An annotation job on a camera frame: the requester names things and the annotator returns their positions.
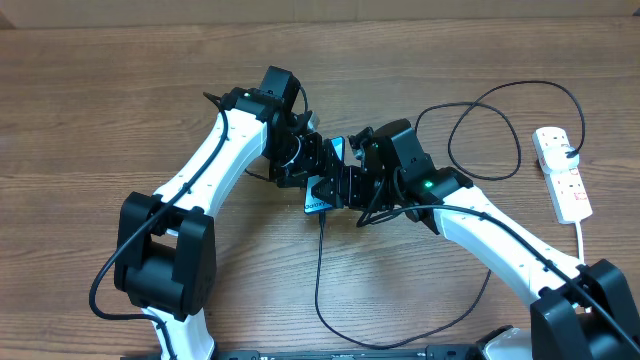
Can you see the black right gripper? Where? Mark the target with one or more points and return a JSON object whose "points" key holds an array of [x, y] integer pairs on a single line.
{"points": [[354, 200]]}

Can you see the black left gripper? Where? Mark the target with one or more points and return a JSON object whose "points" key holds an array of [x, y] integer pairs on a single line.
{"points": [[318, 154]]}

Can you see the blue Galaxy smartphone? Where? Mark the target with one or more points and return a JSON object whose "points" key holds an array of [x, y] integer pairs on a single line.
{"points": [[322, 192]]}

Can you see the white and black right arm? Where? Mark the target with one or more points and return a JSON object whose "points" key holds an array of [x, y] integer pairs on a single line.
{"points": [[577, 311]]}

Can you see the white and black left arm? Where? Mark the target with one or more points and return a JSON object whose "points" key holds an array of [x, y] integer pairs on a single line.
{"points": [[166, 254]]}

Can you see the white charger plug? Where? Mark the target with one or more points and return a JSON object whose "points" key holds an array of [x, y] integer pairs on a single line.
{"points": [[558, 159]]}

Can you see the white power strip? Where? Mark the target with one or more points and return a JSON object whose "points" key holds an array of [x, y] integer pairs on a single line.
{"points": [[567, 191]]}

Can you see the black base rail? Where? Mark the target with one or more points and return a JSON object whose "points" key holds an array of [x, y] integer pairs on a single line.
{"points": [[431, 352]]}

